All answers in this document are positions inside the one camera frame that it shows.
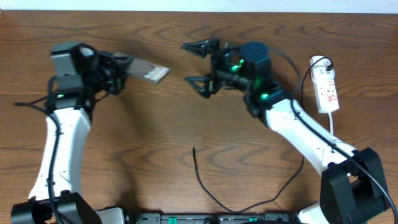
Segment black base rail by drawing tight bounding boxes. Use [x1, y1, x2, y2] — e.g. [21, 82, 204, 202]
[125, 213, 300, 224]

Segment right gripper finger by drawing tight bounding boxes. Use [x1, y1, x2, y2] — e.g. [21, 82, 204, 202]
[184, 77, 213, 98]
[180, 39, 220, 58]

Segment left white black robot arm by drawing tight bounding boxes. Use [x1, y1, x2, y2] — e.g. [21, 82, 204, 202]
[11, 42, 135, 223]

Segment black charger cable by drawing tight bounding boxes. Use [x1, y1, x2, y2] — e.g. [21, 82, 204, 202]
[192, 56, 334, 214]

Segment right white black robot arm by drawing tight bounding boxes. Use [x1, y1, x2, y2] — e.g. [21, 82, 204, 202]
[182, 39, 397, 223]

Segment white power strip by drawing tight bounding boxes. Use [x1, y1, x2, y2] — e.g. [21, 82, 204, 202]
[310, 55, 340, 114]

